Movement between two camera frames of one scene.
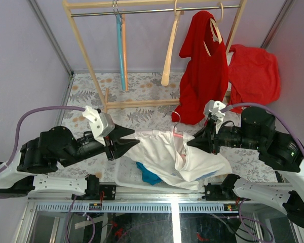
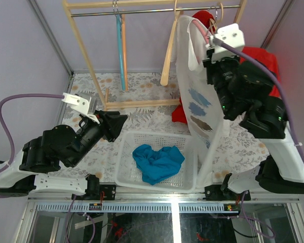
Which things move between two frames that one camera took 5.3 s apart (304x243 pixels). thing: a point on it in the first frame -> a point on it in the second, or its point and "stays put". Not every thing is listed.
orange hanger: (124, 51) stays put
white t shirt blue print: (178, 164) -> (209, 132)
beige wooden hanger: (164, 81) stays put
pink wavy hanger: (176, 135) -> (201, 29)
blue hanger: (119, 23) stays put
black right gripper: (204, 138) -> (210, 66)
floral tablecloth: (142, 101) stays put
